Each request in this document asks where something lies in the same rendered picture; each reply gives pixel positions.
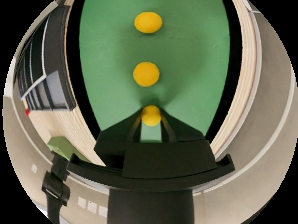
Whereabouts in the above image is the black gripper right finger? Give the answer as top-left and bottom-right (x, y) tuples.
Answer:
(160, 108), (205, 143)

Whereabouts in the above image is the yellow ball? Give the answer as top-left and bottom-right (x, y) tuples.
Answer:
(141, 105), (161, 126)
(134, 62), (159, 86)
(135, 12), (162, 33)

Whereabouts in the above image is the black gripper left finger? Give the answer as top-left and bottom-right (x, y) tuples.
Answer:
(96, 108), (142, 143)

